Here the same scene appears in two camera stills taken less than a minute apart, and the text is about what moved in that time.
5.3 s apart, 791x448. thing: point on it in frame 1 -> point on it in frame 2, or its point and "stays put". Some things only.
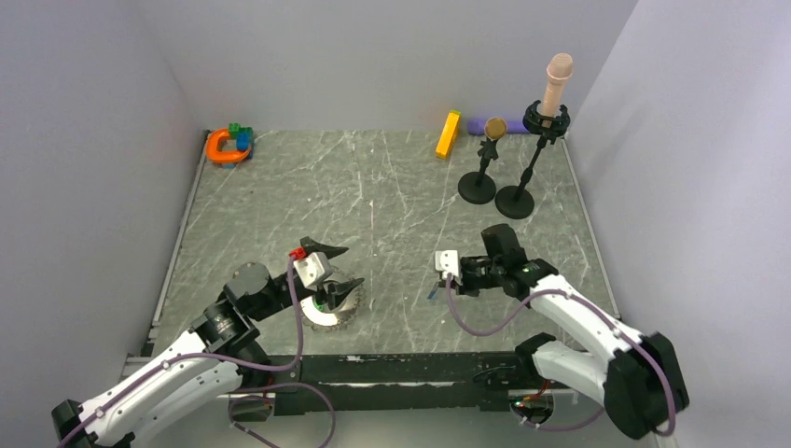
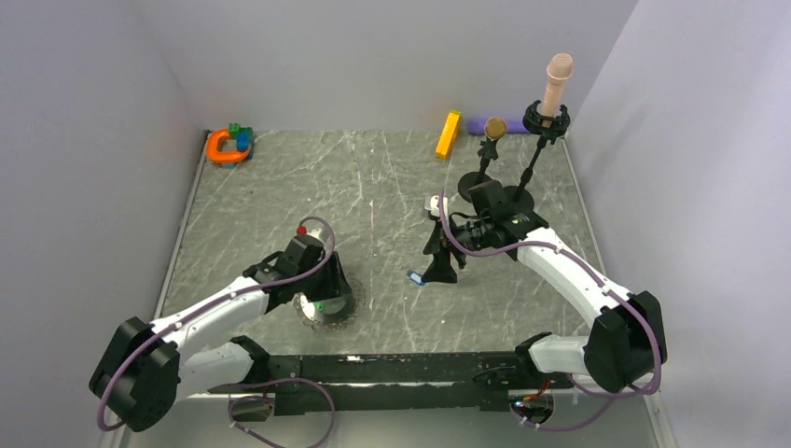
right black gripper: (464, 287) -> (440, 269)
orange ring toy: (213, 151) stays put
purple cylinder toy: (514, 126) stays put
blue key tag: (434, 293) -> (415, 277)
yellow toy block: (450, 134) stays put
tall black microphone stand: (514, 203) stays put
